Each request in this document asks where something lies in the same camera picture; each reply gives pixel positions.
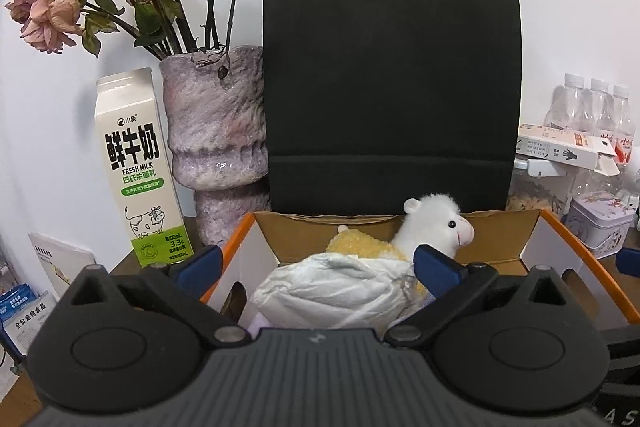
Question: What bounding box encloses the white printed tin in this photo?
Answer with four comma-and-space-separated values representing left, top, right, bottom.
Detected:
565, 193, 636, 260

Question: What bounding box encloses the white wall panel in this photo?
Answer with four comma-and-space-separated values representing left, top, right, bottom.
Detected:
27, 232, 96, 303

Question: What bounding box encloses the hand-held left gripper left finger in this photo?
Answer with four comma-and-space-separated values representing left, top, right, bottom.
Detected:
71, 245, 251, 349

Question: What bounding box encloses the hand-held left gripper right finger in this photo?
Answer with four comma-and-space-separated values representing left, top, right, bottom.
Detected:
384, 244, 571, 349

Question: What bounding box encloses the mottled pink ceramic vase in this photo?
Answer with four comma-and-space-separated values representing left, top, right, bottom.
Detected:
159, 46, 271, 248

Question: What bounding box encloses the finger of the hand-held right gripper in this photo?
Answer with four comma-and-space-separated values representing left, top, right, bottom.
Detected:
616, 248, 640, 279

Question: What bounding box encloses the clear water bottle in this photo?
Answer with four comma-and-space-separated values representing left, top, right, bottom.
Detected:
580, 78, 614, 138
607, 84, 637, 164
544, 73, 586, 132

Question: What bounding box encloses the long white carton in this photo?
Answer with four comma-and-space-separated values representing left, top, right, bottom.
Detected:
515, 123, 618, 171

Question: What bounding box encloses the black paper bag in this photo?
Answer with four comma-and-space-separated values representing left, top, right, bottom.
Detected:
262, 0, 523, 215

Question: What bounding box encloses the red cardboard box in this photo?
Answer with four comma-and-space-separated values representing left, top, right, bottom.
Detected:
207, 209, 640, 338

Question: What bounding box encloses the white printed packet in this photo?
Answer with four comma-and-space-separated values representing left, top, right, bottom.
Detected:
2, 292, 58, 355

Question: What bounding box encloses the clear plastic food jar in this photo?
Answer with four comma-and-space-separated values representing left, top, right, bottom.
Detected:
507, 159, 576, 219

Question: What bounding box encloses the white and green milk carton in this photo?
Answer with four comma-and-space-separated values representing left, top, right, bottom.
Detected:
95, 68, 195, 269

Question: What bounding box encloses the yellow and white plush toy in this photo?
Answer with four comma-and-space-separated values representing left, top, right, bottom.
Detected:
326, 224, 428, 298

